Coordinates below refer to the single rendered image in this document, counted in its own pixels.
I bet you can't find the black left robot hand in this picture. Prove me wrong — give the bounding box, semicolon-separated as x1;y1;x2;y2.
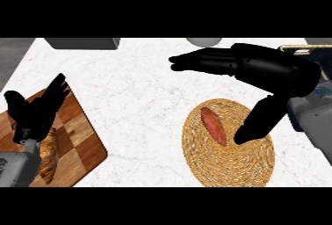
3;73;71;144

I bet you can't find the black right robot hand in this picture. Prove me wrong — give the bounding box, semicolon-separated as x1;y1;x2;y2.
167;42;323;146

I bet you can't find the red sweet potato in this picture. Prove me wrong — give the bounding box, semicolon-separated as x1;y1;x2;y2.
200;106;229;148

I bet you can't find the round woven straw placemat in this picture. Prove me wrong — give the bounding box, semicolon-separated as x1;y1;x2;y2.
180;98;276;188

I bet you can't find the brown wooden cutting board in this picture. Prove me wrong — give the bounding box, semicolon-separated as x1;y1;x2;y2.
0;87;110;188

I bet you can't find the golden bread loaf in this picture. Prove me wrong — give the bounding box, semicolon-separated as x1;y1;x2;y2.
37;127;59;185

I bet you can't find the grey round bowl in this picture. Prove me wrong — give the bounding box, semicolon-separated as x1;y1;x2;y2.
186;38;223;48

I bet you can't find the dark grey box appliance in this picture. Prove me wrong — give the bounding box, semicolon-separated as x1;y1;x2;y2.
45;38;123;51

